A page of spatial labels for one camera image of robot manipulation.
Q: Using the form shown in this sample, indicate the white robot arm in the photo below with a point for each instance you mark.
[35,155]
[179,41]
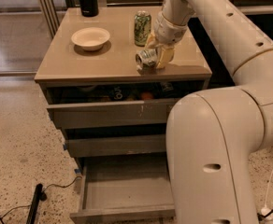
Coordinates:
[210,134]

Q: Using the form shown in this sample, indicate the grey bottom drawer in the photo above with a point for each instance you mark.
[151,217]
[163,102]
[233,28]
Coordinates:
[127,187]

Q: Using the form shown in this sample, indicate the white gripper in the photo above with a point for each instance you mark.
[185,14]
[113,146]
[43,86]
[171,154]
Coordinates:
[167,29]

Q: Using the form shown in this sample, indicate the black bar on floor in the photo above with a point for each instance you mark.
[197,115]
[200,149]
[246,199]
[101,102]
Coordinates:
[34,204]

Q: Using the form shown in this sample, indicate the black thermos bottle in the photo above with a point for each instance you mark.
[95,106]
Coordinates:
[89,8]

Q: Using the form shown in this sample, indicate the grey drawer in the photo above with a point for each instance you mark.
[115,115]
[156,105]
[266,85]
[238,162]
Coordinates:
[127,187]
[118,140]
[76,107]

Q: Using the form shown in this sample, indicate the silver 7up can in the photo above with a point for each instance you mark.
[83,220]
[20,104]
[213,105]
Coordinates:
[146,58]

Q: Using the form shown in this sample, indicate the grey drawer cabinet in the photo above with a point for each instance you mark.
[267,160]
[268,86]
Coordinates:
[66,64]

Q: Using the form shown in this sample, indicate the grey middle drawer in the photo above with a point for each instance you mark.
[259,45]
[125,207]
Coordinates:
[118,140]

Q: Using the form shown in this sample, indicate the grey top drawer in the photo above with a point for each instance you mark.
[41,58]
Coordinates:
[76,107]

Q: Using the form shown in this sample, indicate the orange fruit in drawer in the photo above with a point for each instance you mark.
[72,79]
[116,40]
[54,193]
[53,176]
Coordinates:
[146,95]

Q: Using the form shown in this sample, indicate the green soda can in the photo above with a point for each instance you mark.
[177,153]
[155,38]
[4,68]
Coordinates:
[142,27]

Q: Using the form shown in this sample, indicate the dark snack bag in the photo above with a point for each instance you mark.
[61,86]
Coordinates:
[119,92]

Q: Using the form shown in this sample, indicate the white bowl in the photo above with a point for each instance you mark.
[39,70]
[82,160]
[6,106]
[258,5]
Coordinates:
[91,39]

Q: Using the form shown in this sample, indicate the white plug adapter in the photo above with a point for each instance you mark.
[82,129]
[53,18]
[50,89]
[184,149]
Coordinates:
[266,213]

